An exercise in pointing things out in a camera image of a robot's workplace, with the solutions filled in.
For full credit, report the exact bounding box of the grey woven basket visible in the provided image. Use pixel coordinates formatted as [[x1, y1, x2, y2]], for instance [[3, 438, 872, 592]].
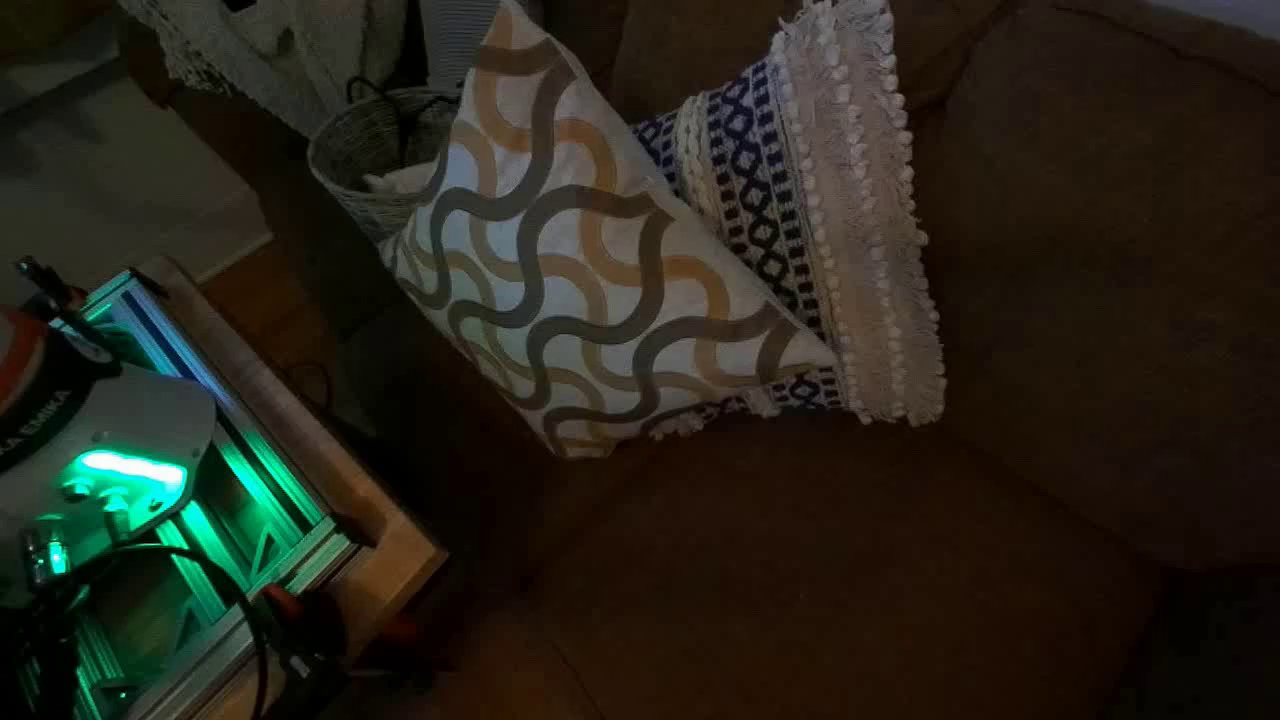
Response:
[[306, 79, 470, 248]]

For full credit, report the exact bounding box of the wave pattern pillow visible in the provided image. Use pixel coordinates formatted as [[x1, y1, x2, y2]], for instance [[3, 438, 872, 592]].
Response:
[[378, 0, 849, 463]]

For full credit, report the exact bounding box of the blue white fringed pillow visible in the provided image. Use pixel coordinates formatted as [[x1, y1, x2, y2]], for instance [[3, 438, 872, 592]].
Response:
[[627, 0, 954, 432]]

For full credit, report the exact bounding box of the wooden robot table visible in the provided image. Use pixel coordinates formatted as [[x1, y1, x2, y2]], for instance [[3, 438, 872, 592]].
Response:
[[127, 251, 453, 720]]

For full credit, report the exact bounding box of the brown sofa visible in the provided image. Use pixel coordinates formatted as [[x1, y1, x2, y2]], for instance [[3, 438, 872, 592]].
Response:
[[127, 0, 1280, 720]]

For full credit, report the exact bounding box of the green lit electronics box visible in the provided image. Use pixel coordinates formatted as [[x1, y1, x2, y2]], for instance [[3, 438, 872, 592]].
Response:
[[0, 265, 370, 720]]

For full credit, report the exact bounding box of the grey striped pillow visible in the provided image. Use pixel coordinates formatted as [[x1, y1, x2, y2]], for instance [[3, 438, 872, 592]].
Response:
[[115, 0, 471, 142]]

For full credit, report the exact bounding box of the black cable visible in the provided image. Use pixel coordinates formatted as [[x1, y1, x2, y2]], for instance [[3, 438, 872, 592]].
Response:
[[14, 528, 276, 720]]

